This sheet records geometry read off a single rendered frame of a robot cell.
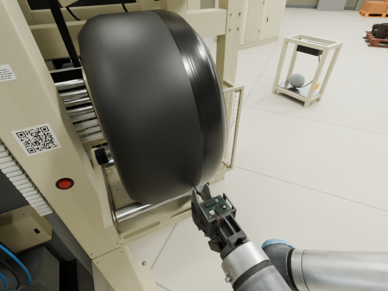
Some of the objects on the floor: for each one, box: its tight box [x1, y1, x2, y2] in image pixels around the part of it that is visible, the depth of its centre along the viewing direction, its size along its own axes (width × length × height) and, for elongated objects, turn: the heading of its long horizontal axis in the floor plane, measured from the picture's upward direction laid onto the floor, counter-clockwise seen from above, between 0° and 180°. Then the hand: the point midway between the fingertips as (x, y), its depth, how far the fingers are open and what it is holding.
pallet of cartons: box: [359, 0, 388, 18], centre depth 787 cm, size 131×100×73 cm
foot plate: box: [108, 258, 158, 291], centre depth 133 cm, size 27×27×2 cm
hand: (195, 191), depth 60 cm, fingers closed
